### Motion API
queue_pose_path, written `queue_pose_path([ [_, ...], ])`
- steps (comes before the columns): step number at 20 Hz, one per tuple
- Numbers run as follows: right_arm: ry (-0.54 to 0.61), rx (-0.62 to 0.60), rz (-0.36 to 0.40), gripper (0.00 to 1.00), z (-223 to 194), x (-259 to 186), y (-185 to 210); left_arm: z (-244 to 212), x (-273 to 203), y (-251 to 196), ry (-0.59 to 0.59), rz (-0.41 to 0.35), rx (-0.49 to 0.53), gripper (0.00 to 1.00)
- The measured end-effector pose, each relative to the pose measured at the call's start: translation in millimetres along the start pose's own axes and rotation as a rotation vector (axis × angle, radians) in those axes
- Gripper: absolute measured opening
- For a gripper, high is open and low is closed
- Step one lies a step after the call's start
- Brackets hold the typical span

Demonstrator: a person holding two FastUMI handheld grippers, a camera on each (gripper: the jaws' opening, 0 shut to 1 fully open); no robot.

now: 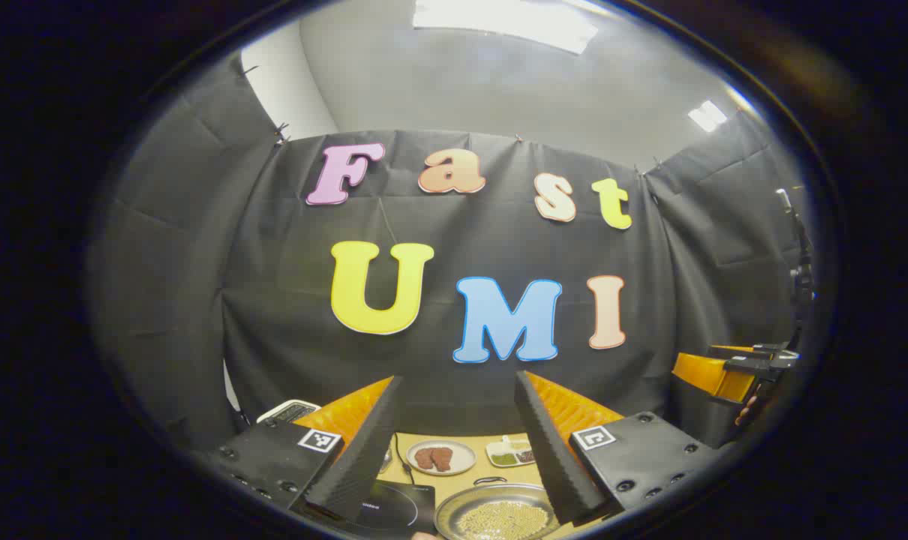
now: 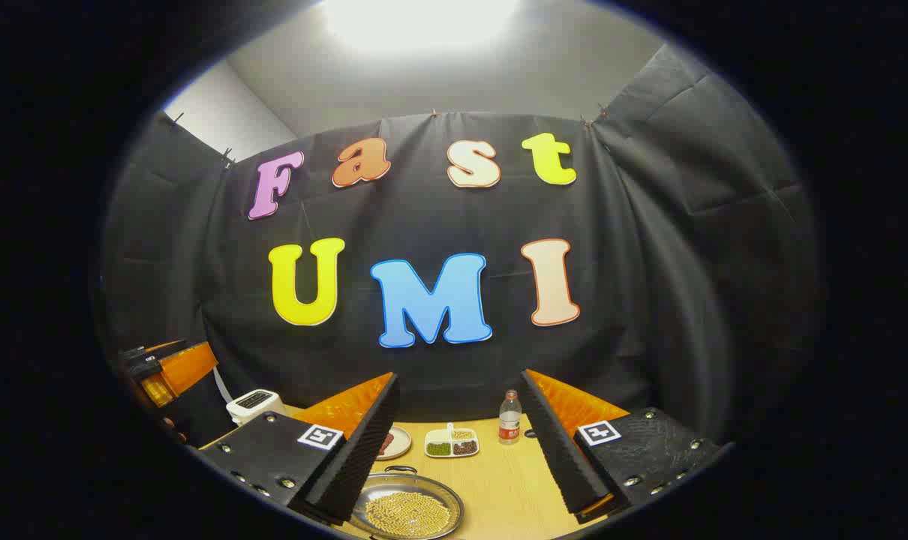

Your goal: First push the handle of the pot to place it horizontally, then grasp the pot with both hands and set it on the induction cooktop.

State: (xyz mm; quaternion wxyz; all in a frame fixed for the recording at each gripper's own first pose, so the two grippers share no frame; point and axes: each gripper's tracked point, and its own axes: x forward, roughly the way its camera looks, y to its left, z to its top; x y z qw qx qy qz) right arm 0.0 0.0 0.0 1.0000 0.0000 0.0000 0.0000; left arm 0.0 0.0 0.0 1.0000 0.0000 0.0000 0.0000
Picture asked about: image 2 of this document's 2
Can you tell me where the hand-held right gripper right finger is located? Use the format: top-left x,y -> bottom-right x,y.
520,369 -> 725,524

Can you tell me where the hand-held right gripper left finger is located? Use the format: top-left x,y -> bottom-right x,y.
199,373 -> 401,524

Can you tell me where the stainless steel pot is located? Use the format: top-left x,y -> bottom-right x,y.
349,465 -> 465,540

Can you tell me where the round white plate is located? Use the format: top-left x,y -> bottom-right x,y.
377,426 -> 412,461

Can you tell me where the white toaster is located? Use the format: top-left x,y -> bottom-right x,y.
226,389 -> 290,427

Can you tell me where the plastic water bottle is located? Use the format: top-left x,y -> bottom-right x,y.
498,390 -> 522,446

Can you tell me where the pile of soybeans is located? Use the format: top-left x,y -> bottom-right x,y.
365,491 -> 451,538

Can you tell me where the white divided dish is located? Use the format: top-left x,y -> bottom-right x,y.
424,423 -> 480,458

